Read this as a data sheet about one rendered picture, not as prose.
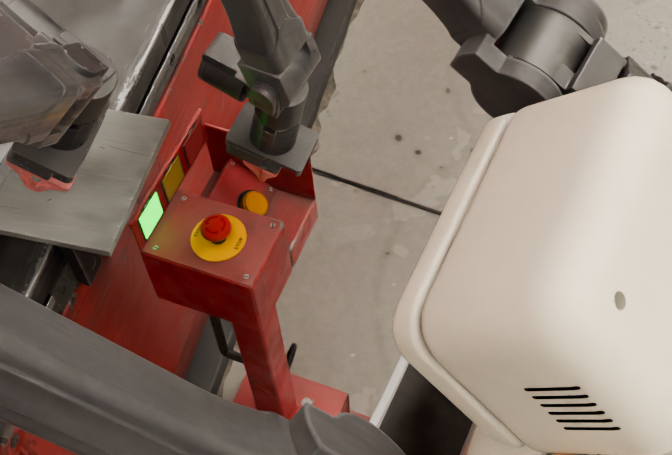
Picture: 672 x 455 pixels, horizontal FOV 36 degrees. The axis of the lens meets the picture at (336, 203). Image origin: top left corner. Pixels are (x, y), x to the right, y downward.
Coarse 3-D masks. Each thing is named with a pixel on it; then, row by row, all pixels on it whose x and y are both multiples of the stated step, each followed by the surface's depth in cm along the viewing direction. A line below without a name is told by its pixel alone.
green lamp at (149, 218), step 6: (156, 198) 131; (150, 204) 130; (156, 204) 132; (144, 210) 129; (150, 210) 130; (156, 210) 132; (162, 210) 134; (144, 216) 129; (150, 216) 131; (156, 216) 133; (144, 222) 130; (150, 222) 131; (156, 222) 133; (144, 228) 130; (150, 228) 132
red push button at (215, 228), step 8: (208, 216) 131; (216, 216) 131; (224, 216) 131; (208, 224) 130; (216, 224) 130; (224, 224) 130; (208, 232) 129; (216, 232) 129; (224, 232) 130; (216, 240) 129; (224, 240) 132
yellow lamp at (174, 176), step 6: (174, 162) 133; (174, 168) 134; (180, 168) 136; (168, 174) 133; (174, 174) 134; (180, 174) 136; (162, 180) 132; (168, 180) 133; (174, 180) 135; (180, 180) 137; (168, 186) 134; (174, 186) 135; (168, 192) 134; (174, 192) 136; (168, 198) 135
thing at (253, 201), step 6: (252, 192) 142; (258, 192) 143; (246, 198) 141; (252, 198) 142; (258, 198) 142; (264, 198) 143; (240, 204) 142; (246, 204) 141; (252, 204) 141; (258, 204) 142; (264, 204) 142; (252, 210) 141; (258, 210) 142; (264, 210) 142
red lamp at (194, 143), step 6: (198, 126) 137; (192, 132) 136; (198, 132) 138; (192, 138) 137; (198, 138) 138; (186, 144) 135; (192, 144) 137; (198, 144) 139; (186, 150) 136; (192, 150) 138; (198, 150) 140; (192, 156) 138
